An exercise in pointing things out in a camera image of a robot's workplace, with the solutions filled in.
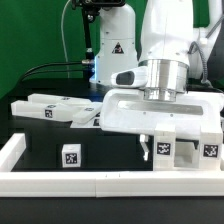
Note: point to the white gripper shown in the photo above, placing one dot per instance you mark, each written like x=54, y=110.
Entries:
x=126, y=111

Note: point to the white long chair bar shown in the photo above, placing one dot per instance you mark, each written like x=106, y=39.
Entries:
x=55, y=112

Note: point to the white chair seat block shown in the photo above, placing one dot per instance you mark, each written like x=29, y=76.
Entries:
x=186, y=155

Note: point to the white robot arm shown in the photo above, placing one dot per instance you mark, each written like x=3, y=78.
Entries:
x=152, y=100

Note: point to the white tagged cube nut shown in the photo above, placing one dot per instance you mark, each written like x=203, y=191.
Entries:
x=71, y=155

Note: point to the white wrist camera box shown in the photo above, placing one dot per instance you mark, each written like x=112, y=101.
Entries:
x=133, y=78

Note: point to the white U-shaped boundary frame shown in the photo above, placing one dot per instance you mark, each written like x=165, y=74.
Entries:
x=100, y=184

